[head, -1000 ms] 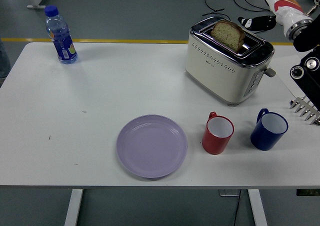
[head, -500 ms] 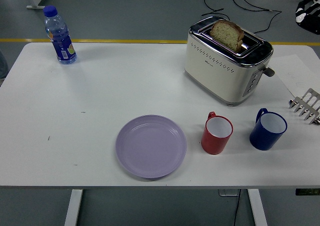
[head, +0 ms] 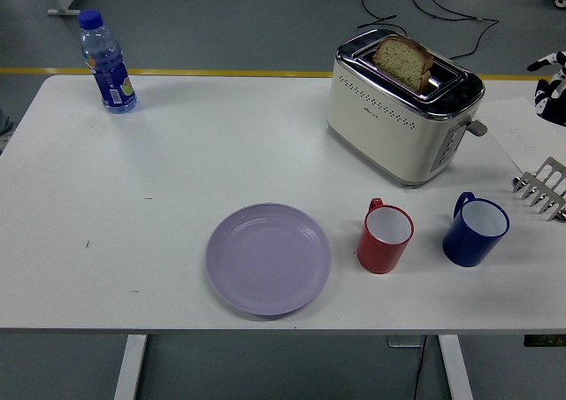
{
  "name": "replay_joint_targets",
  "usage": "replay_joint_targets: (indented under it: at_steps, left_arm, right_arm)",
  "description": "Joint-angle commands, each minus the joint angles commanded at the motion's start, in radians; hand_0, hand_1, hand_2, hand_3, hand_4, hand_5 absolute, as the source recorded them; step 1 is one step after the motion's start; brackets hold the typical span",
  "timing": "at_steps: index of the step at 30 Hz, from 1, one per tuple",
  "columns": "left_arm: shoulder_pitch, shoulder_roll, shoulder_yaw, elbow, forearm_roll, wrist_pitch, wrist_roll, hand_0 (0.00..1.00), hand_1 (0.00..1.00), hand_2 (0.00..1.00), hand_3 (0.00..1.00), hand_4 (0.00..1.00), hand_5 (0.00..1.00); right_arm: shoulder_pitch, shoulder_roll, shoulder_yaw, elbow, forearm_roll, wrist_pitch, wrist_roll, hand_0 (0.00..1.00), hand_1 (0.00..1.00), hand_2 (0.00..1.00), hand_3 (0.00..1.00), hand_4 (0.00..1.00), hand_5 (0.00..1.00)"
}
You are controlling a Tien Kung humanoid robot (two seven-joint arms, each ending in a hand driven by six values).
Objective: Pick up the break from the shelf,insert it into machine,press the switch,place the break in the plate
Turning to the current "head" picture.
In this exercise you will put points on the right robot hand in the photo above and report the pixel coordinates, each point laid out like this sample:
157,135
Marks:
552,103

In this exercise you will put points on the slice of brown-crust bread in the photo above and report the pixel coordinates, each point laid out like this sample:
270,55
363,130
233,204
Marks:
400,61

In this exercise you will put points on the cream and chrome toaster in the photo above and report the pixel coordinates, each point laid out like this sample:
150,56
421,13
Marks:
380,121

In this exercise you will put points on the lilac round plate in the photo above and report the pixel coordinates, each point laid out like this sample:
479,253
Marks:
265,263

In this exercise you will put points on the white paper sheet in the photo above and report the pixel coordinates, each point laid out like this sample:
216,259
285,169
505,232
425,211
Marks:
513,125

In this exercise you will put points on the metal toast rack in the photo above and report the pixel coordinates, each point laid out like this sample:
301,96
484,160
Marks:
552,174

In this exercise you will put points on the blue mug white inside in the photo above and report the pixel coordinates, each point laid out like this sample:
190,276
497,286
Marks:
464,245

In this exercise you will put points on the red mug white inside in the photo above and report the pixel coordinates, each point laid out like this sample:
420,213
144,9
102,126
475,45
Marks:
376,254

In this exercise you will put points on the black table control panel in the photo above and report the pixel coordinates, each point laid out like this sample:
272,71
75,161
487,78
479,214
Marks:
544,340

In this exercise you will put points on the white table leg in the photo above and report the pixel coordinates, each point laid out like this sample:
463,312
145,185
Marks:
130,369
455,369

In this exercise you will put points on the blue-capped plastic water bottle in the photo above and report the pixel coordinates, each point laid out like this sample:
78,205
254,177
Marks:
110,81

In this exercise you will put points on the grey under-table bracket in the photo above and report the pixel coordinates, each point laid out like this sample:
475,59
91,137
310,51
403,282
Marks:
404,341

